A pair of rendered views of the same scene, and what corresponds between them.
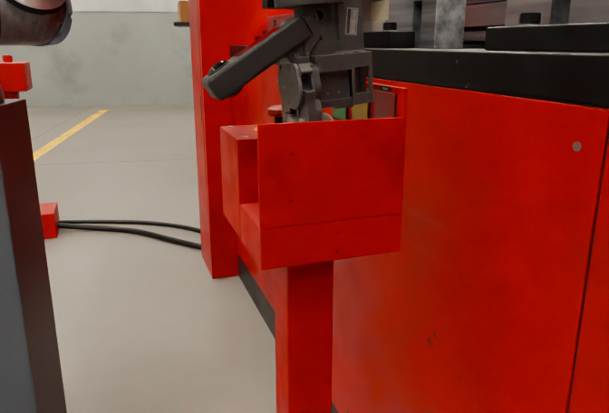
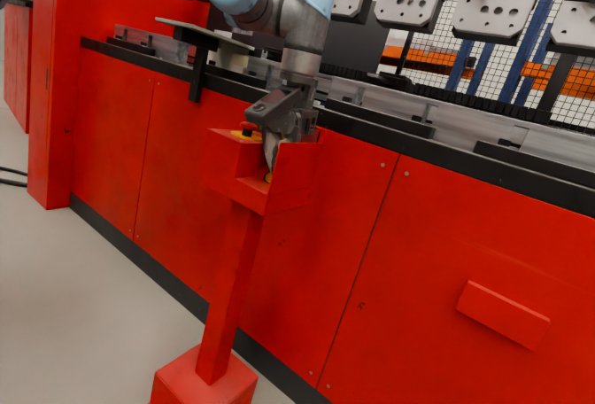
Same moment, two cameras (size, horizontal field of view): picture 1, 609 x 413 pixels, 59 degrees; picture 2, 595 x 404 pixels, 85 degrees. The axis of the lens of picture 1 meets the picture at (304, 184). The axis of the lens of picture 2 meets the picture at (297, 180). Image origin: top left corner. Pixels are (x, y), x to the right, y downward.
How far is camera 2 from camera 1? 39 cm
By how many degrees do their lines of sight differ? 39
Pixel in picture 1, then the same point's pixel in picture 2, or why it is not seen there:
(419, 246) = not seen: hidden behind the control
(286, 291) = (246, 224)
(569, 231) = (373, 197)
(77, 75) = not seen: outside the picture
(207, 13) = (63, 4)
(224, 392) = (94, 289)
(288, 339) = (242, 250)
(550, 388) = (352, 259)
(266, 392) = (127, 284)
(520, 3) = (337, 89)
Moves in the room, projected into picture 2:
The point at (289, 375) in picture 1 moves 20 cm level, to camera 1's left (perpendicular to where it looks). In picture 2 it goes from (237, 268) to (145, 282)
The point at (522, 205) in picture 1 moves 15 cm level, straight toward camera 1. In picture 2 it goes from (351, 184) to (376, 208)
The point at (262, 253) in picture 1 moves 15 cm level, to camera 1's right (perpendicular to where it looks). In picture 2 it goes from (266, 207) to (322, 205)
